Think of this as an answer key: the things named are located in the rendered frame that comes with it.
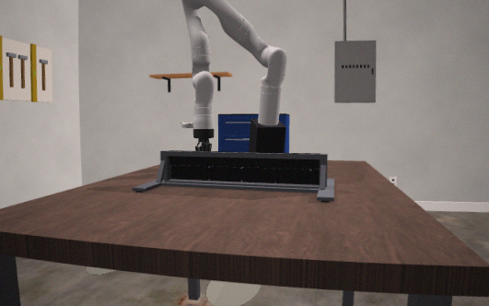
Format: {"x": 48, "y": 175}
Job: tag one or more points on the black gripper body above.
{"x": 202, "y": 135}

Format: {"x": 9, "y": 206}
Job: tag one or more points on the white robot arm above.
{"x": 241, "y": 31}

